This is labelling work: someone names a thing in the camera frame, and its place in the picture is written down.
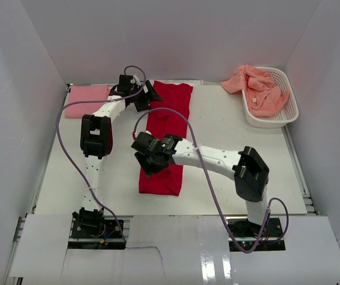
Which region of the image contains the folded pink t shirt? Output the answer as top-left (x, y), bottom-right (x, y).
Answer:
top-left (65, 84), bottom-right (110, 119)

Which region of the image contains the white paper sheet rear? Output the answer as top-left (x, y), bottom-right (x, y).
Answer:
top-left (170, 80), bottom-right (204, 86)

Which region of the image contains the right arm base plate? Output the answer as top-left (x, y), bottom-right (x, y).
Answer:
top-left (226, 216), bottom-right (286, 252)

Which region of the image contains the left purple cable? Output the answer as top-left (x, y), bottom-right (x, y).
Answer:
top-left (56, 65), bottom-right (147, 242)

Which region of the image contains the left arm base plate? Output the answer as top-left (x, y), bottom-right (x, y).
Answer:
top-left (68, 218), bottom-right (126, 250)

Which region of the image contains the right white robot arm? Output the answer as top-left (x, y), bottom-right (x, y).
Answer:
top-left (131, 132), bottom-right (269, 237)

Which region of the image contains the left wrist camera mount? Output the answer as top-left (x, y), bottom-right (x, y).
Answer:
top-left (132, 74), bottom-right (144, 87)

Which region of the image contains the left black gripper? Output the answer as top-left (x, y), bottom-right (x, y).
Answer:
top-left (128, 80), bottom-right (162, 112)

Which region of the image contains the salmon t shirt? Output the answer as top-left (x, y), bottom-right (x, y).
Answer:
top-left (220, 65), bottom-right (290, 117)

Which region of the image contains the red t shirt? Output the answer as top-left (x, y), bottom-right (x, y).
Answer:
top-left (138, 81), bottom-right (193, 196)

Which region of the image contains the white plastic basket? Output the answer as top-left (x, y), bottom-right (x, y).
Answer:
top-left (242, 66), bottom-right (299, 128)

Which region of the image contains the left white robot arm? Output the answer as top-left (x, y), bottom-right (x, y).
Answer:
top-left (73, 74), bottom-right (162, 238)

